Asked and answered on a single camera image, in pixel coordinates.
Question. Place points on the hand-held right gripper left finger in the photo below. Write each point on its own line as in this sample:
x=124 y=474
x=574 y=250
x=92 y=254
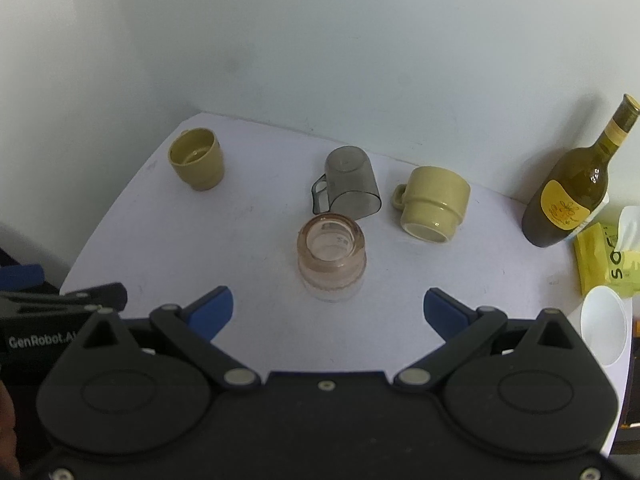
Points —
x=214 y=310

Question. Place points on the yellow tissue packet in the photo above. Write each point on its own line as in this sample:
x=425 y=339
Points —
x=605 y=260

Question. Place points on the yellow ceramic cup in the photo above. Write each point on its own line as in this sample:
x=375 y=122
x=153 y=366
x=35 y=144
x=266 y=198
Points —
x=434 y=204
x=196 y=159

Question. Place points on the green glass wine bottle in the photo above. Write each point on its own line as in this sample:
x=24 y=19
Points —
x=575 y=190

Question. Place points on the pink glass cup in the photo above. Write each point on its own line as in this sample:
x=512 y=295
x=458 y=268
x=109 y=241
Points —
x=331 y=257

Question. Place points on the grey translucent plastic cup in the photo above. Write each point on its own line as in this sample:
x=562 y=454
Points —
x=348 y=182

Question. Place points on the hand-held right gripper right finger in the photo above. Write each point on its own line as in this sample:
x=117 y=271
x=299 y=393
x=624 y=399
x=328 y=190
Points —
x=442 y=310

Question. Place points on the white paper cup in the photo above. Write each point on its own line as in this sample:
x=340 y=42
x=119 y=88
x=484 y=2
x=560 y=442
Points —
x=605 y=325

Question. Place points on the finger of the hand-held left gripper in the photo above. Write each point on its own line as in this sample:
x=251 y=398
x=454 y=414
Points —
x=20 y=277
x=102 y=294

